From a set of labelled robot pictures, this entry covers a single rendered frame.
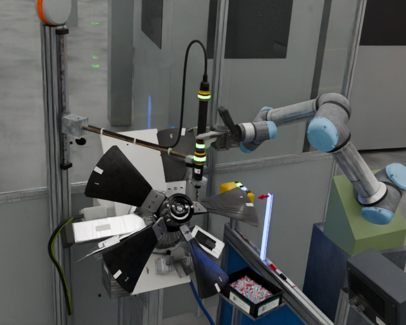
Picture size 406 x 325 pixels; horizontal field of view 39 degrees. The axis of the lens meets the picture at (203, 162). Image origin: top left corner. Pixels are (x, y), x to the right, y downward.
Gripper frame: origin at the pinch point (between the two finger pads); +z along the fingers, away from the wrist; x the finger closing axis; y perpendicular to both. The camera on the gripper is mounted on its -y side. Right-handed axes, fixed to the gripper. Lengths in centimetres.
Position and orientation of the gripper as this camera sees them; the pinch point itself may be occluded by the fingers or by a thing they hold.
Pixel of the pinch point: (194, 132)
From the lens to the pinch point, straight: 217.3
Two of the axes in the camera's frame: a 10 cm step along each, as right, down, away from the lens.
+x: -4.3, -3.9, 8.2
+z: -9.0, 1.1, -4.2
